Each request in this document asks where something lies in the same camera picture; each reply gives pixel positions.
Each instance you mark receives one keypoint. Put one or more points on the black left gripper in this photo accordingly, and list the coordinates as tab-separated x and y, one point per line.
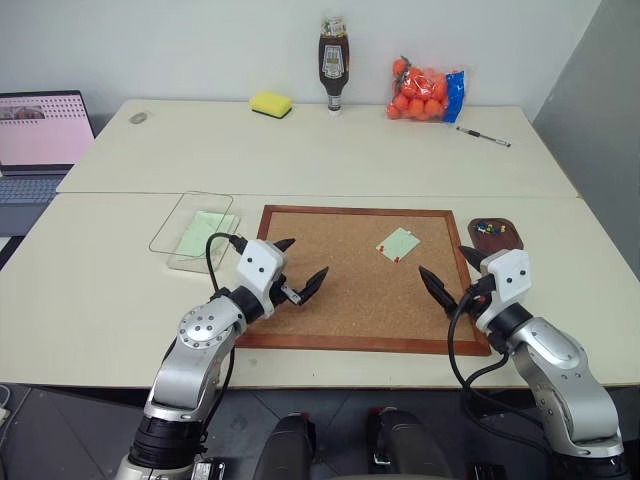
289	293

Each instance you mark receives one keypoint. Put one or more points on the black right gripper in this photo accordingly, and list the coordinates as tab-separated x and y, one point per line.
482	292

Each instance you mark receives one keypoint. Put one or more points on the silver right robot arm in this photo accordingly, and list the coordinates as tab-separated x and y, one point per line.
565	375

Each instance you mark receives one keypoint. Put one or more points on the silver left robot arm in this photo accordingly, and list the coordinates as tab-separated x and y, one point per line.
192	360

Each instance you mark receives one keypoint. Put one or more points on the light green paper note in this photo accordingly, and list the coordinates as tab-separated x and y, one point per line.
400	244

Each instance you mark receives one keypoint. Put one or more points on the wood-framed cork board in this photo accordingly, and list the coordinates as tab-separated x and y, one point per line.
360	295

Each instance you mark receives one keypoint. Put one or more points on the brown oval dish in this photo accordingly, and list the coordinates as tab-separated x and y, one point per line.
500	242

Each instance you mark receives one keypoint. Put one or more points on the light green paper sheet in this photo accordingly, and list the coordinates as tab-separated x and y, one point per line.
200	235

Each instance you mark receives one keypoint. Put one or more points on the clear plastic tray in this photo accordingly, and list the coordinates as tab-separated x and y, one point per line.
165	235

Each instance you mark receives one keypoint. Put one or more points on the black silver pen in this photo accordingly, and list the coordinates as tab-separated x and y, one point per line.
482	136

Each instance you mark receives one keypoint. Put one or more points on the yellow green sponge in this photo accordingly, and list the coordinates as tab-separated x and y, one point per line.
270	102

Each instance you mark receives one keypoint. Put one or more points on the dark rounded shape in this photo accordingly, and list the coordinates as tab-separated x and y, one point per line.
290	450
405	445

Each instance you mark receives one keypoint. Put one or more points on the bag of orange balls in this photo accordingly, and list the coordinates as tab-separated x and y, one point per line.
420	95

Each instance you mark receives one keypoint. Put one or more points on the brown sauce squeeze bottle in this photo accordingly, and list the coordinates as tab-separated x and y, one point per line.
334	65

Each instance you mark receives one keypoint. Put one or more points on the small grey disc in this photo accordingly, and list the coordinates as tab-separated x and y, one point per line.
138	118

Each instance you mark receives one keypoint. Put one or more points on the grey laptop with pink screen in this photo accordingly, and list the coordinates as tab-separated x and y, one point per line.
40	130

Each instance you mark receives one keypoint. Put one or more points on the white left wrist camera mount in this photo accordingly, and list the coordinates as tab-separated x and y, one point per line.
260	262

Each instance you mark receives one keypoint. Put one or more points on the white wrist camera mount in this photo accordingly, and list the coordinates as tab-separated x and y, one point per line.
510	275
260	262

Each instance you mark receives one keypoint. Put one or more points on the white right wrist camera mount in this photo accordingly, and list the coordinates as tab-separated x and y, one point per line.
510	275

